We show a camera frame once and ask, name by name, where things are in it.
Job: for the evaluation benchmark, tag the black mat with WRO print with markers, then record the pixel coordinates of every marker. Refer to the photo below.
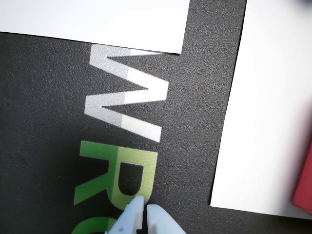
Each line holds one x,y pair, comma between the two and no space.
48,122

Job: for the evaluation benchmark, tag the plain white paper sheet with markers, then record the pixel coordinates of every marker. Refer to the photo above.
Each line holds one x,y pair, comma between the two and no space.
97,19

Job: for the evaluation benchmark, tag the red paper box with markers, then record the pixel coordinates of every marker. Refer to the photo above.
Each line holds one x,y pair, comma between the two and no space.
304,185

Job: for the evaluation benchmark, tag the pale blue gripper finger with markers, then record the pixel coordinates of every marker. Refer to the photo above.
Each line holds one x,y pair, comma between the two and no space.
128,219
161,221

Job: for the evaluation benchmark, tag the white paper sheet marked HOME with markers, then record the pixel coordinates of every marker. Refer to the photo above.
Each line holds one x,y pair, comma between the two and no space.
263,122

